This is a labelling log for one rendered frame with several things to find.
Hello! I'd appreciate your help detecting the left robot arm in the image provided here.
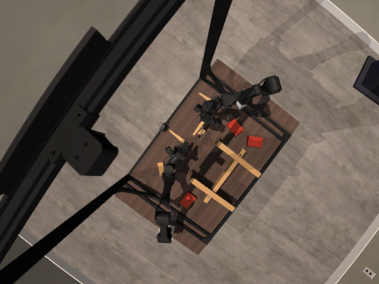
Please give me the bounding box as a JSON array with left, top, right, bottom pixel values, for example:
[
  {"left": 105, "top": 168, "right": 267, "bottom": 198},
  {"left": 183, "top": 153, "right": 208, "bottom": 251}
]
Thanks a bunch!
[{"left": 201, "top": 75, "right": 282, "bottom": 124}]

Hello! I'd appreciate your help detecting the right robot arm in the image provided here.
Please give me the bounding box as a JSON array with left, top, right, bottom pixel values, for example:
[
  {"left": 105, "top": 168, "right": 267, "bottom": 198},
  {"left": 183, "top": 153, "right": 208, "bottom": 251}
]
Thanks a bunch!
[{"left": 154, "top": 146, "right": 177, "bottom": 244}]

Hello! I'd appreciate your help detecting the red rectangular block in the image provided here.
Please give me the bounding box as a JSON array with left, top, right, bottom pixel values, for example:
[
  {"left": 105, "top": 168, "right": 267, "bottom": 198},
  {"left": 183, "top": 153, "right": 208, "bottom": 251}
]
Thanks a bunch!
[
  {"left": 179, "top": 191, "right": 196, "bottom": 209},
  {"left": 227, "top": 119, "right": 243, "bottom": 136},
  {"left": 246, "top": 136, "right": 263, "bottom": 148}
]

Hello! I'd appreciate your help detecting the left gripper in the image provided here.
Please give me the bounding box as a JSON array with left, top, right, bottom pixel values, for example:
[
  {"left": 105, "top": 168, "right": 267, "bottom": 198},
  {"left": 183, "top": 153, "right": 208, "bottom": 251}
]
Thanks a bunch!
[{"left": 193, "top": 103, "right": 222, "bottom": 128}]

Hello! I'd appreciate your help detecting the wooden rail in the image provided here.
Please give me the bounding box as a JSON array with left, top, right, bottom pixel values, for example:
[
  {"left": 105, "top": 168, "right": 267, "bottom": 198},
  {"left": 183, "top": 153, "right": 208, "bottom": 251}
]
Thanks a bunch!
[{"left": 203, "top": 148, "right": 246, "bottom": 203}]

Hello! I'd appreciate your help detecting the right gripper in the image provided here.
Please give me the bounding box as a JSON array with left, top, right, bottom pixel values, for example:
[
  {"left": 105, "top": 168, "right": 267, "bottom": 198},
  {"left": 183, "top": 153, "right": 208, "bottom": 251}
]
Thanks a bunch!
[{"left": 169, "top": 140, "right": 189, "bottom": 165}]

